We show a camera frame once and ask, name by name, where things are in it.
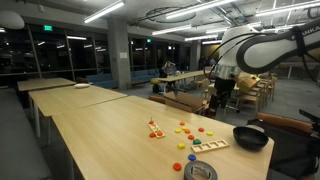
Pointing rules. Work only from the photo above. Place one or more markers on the white pendant lamp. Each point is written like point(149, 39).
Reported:
point(10, 19)

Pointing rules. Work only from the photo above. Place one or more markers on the long wooden table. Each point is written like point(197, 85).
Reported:
point(181, 76)

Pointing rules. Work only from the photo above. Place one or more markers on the green block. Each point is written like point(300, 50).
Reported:
point(197, 141)

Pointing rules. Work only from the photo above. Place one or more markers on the light wooden chair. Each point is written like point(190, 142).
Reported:
point(248, 98)
point(271, 86)

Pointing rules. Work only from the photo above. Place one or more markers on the dark gray chair back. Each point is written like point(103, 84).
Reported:
point(293, 156)

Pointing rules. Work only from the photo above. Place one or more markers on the light wooden table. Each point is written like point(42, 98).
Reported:
point(43, 83)
point(66, 98)

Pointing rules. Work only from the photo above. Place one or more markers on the seated person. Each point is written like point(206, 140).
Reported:
point(167, 69)

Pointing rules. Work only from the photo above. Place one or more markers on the yellow stool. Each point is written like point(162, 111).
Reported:
point(155, 81)

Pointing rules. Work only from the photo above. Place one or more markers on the round blue block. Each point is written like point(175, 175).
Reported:
point(191, 157)

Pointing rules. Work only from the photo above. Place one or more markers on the wooden slotted tray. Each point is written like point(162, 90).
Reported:
point(210, 145)

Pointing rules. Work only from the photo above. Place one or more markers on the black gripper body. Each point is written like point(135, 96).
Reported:
point(225, 88)

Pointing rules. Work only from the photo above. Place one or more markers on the green exit sign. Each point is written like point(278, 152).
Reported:
point(148, 40)
point(48, 27)

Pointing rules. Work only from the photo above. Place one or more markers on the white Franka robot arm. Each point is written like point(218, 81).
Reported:
point(276, 50)

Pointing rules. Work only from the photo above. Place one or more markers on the square yellow block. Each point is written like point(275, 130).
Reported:
point(181, 145)
point(184, 127)

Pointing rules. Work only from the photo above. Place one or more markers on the white plate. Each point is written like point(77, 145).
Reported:
point(81, 85)

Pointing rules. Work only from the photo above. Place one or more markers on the round red block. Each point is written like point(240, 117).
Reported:
point(201, 129)
point(151, 122)

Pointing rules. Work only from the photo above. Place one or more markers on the black bowl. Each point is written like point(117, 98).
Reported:
point(250, 137)

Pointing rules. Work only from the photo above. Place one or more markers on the blue sofa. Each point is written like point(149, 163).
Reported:
point(101, 80)
point(144, 74)

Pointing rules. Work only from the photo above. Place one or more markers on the white paper sign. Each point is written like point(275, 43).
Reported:
point(123, 55)

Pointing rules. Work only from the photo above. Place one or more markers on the brown leather chair top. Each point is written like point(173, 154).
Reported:
point(283, 121)

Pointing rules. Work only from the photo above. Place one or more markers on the round yellow block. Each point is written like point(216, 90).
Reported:
point(178, 130)
point(209, 133)

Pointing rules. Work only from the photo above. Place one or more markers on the gray duct tape roll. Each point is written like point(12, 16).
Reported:
point(190, 171)

